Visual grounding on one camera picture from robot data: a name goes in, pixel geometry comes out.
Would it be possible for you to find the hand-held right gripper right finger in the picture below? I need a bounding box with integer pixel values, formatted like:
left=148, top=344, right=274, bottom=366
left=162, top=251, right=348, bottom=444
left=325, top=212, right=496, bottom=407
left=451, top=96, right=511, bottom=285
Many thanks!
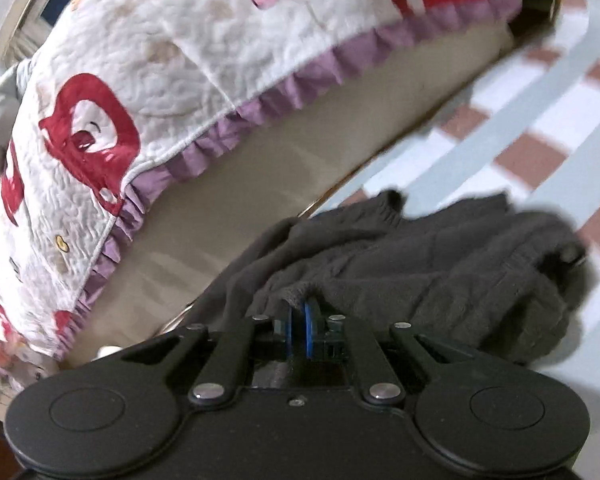
left=302, top=296, right=476, bottom=405

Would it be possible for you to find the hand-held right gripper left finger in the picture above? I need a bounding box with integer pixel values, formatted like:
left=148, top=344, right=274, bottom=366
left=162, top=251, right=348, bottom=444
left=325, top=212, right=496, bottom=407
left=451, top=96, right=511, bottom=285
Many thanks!
left=121, top=305, right=295, bottom=407

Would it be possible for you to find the dark grey knit sweater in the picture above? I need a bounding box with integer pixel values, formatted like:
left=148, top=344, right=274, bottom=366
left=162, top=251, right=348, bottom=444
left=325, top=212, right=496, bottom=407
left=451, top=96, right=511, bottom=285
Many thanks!
left=186, top=189, right=590, bottom=392

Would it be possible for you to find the beige mattress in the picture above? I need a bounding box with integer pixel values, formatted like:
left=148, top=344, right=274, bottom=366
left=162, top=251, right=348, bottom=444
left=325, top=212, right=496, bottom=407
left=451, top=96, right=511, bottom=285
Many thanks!
left=62, top=19, right=517, bottom=367

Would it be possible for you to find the white quilt with red print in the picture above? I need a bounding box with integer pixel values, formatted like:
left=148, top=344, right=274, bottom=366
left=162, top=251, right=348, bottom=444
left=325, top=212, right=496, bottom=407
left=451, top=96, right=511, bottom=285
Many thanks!
left=0, top=0, right=525, bottom=377

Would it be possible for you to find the checkered bed sheet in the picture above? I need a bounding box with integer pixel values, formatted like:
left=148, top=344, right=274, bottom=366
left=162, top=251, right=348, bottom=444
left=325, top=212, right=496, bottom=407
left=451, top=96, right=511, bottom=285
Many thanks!
left=307, top=0, right=600, bottom=413

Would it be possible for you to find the grey plush toy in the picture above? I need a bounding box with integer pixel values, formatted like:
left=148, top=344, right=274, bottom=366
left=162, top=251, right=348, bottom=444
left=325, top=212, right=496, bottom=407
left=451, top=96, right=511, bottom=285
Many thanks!
left=0, top=57, right=37, bottom=177

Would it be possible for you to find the framed window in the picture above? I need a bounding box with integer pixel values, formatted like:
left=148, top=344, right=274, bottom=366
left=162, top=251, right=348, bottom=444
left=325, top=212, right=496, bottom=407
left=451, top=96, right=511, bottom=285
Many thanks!
left=0, top=0, right=101, bottom=67

